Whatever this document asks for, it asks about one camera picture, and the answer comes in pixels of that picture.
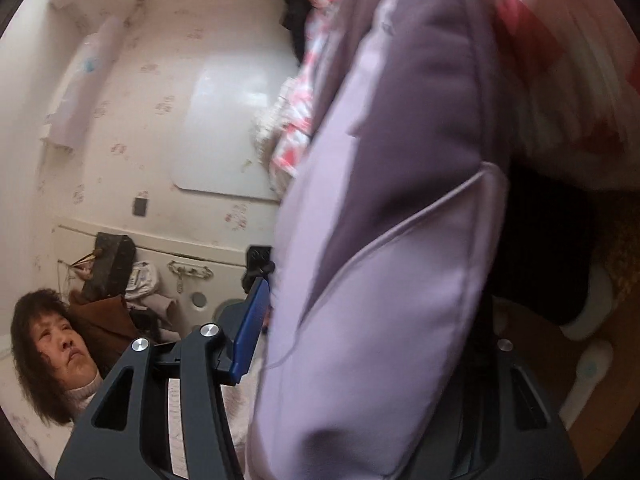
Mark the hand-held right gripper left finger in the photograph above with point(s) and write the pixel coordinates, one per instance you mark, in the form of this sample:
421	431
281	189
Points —
250	330

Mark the person's dark trouser leg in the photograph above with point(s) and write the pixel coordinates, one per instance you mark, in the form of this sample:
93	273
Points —
545	240

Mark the patterned floor mat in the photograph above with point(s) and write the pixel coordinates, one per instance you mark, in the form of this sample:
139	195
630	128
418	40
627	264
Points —
625	260

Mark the black hanging bag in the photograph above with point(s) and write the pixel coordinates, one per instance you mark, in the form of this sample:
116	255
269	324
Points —
110	265

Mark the red checkered plastic sheet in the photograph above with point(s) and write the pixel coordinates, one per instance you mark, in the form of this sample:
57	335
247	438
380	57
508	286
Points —
575	85

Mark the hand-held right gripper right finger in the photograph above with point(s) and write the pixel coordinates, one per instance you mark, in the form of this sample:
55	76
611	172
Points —
505	375

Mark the person's head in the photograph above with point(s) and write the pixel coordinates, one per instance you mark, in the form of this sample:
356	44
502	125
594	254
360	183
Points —
55	340

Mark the pale hanging garment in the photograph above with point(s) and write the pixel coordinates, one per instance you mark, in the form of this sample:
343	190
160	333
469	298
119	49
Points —
160	307

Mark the white slipper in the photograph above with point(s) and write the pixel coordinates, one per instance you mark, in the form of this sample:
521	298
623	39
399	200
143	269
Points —
590	375
595	300

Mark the small black wall square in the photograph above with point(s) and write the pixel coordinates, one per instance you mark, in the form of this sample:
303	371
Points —
140	207

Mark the white hanging paper sheet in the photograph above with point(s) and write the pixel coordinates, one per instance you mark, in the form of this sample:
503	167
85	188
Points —
85	95

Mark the white rectangular panel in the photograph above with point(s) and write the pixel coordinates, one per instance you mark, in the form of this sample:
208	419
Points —
230	125

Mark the brown coat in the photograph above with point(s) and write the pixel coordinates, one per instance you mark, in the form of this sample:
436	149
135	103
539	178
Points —
105	325

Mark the purple two-tone jacket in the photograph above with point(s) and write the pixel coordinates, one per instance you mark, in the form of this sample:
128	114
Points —
380	210

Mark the metal door latch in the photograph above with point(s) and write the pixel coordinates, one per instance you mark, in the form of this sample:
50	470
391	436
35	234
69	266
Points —
190	272

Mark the black jacket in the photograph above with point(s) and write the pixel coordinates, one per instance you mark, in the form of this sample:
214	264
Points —
292	10

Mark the white hanging bag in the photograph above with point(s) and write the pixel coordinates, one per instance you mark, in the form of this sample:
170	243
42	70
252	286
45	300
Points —
142	280

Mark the white door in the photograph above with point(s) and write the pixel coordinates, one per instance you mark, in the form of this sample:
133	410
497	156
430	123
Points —
220	255

